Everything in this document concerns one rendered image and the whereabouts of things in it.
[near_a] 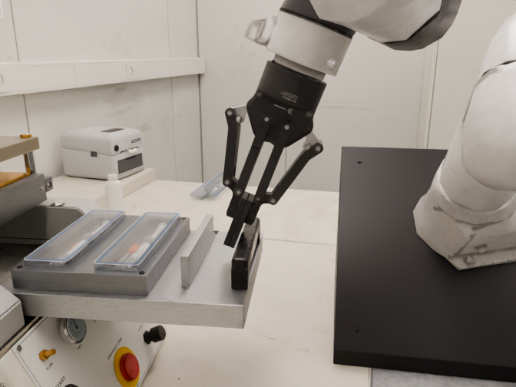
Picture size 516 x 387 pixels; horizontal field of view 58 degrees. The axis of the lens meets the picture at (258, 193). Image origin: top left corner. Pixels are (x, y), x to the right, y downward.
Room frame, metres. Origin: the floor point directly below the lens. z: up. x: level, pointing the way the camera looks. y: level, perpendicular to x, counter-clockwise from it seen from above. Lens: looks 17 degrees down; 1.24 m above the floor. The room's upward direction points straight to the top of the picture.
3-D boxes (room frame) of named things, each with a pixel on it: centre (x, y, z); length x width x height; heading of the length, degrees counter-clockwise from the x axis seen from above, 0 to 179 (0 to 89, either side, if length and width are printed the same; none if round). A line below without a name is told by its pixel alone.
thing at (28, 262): (0.59, 0.24, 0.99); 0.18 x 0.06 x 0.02; 174
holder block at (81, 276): (0.59, 0.20, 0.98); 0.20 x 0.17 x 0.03; 174
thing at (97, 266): (0.58, 0.15, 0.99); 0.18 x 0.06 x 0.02; 174
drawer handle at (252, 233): (0.57, 0.01, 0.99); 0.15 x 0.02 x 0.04; 174
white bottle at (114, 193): (1.32, 0.43, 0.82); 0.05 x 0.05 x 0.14
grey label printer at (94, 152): (1.73, 0.58, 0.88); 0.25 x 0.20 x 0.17; 70
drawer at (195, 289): (0.58, 0.15, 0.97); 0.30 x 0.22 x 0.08; 84
